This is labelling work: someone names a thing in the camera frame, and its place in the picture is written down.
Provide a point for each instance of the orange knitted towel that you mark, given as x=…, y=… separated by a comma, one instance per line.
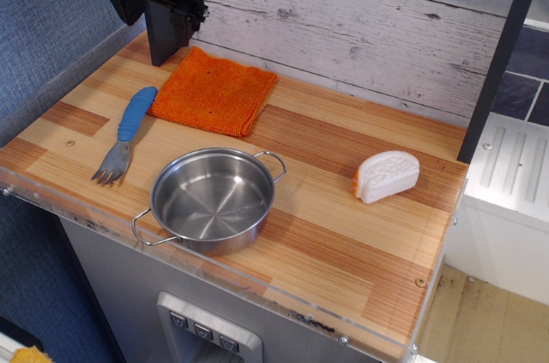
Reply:
x=213, y=94

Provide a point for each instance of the white toy cheese wedge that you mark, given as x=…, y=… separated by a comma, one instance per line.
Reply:
x=385, y=174

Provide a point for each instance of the stainless steel pot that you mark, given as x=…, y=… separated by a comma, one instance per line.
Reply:
x=214, y=201

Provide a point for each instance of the clear acrylic edge guard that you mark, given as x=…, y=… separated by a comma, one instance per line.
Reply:
x=336, y=265

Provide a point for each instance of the silver dispenser control panel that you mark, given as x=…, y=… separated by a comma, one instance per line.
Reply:
x=196, y=335

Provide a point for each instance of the yellow object at corner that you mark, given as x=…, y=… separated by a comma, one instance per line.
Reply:
x=30, y=355

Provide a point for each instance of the white grooved cabinet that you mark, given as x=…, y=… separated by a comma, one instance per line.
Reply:
x=500, y=233

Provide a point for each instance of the dark left post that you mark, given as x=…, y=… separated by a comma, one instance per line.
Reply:
x=161, y=32

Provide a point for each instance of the dark post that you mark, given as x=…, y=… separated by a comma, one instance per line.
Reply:
x=509, y=36
x=161, y=32

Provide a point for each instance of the blue handled metal fork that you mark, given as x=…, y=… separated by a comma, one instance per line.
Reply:
x=117, y=160

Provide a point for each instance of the dark right post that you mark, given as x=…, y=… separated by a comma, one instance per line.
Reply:
x=509, y=36

